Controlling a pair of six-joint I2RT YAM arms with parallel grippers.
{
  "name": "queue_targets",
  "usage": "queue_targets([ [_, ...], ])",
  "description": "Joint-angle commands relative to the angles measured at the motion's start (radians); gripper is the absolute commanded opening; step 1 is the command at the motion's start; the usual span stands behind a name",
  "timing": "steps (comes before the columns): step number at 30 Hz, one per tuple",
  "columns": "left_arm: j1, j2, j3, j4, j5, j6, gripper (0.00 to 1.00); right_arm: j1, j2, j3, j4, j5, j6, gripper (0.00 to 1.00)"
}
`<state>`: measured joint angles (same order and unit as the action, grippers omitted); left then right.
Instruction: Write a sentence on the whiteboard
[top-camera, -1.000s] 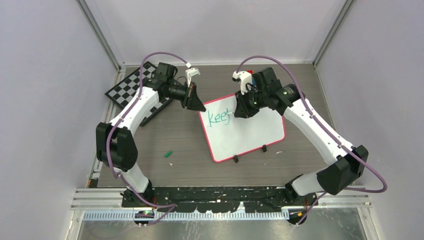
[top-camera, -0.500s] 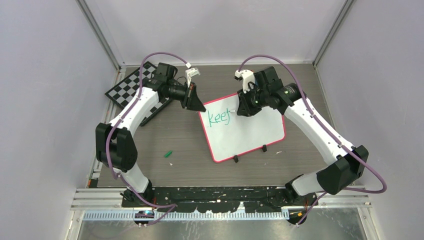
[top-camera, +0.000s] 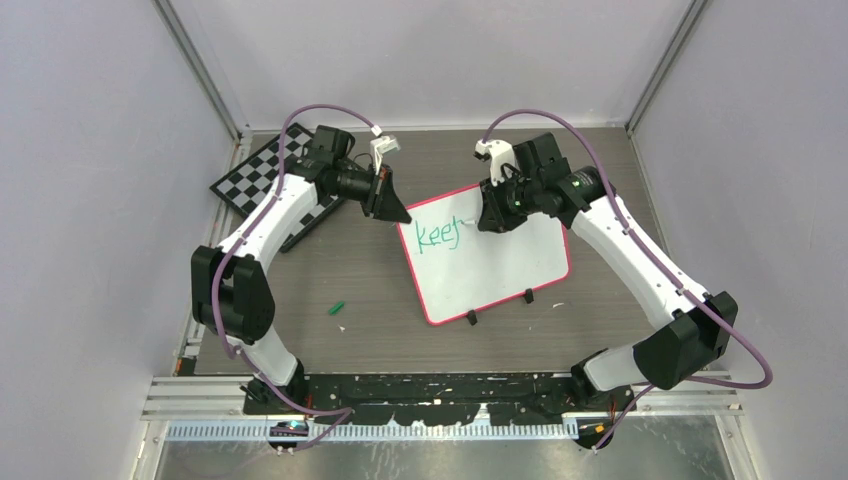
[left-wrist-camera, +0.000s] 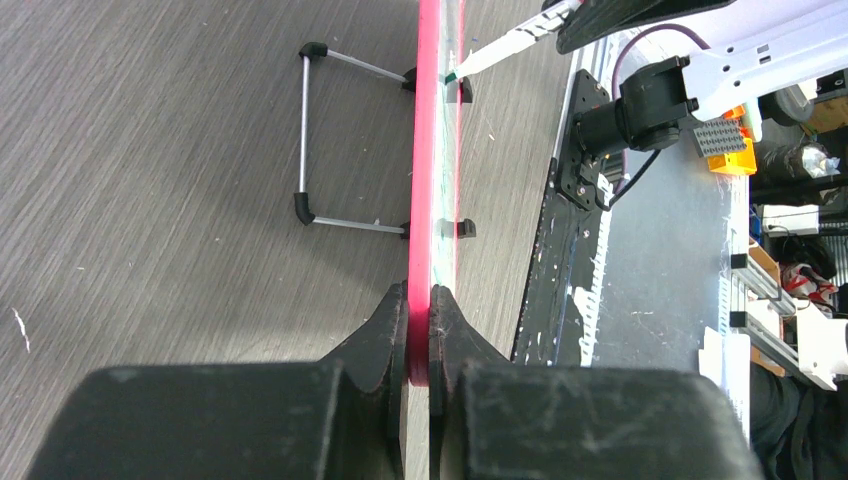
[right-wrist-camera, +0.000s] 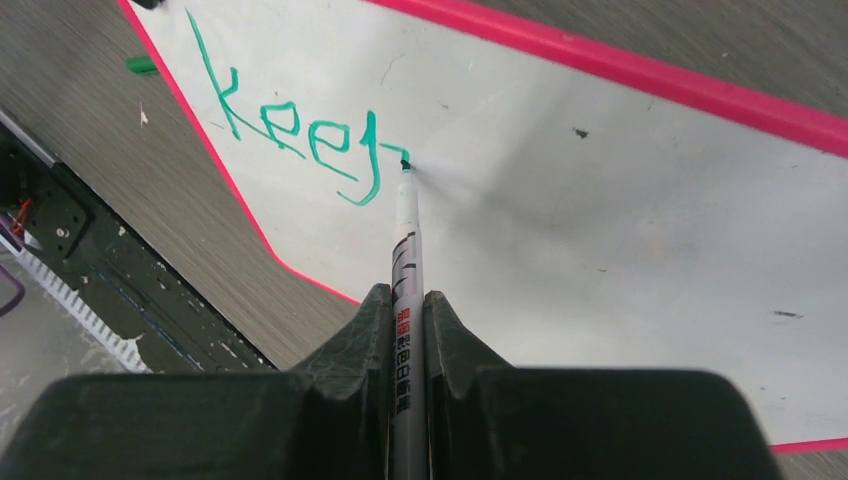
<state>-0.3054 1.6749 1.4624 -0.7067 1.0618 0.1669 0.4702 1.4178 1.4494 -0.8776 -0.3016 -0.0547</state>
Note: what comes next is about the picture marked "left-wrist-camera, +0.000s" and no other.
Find right black whiteboard foot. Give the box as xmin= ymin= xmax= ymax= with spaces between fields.
xmin=443 ymin=74 xmax=473 ymax=104

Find green whiteboard marker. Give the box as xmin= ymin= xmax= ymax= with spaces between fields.
xmin=443 ymin=0 xmax=583 ymax=85

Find silver wire whiteboard stand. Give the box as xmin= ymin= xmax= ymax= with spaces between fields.
xmin=293 ymin=41 xmax=416 ymax=240

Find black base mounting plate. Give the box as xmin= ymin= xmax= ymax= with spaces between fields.
xmin=511 ymin=69 xmax=613 ymax=366

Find left black whiteboard foot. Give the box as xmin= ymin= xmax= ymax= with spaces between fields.
xmin=437 ymin=218 xmax=477 ymax=240

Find slotted grey cable duct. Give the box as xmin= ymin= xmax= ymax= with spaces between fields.
xmin=575 ymin=34 xmax=627 ymax=368

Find grey orange toy bricks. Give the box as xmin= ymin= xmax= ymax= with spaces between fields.
xmin=693 ymin=104 xmax=763 ymax=176

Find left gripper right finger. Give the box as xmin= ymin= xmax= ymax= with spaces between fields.
xmin=429 ymin=285 xmax=762 ymax=479

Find whiteboard with red frame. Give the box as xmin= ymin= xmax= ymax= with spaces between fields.
xmin=407 ymin=1 xmax=465 ymax=386

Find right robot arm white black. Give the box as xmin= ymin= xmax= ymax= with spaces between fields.
xmin=556 ymin=1 xmax=847 ymax=156

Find black whiteboard foot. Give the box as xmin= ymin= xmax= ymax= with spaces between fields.
xmin=437 ymin=218 xmax=477 ymax=240
xmin=443 ymin=74 xmax=473 ymax=104

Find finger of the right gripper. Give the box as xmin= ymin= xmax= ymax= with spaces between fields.
xmin=556 ymin=0 xmax=734 ymax=55

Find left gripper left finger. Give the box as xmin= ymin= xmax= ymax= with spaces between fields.
xmin=28 ymin=284 xmax=408 ymax=479

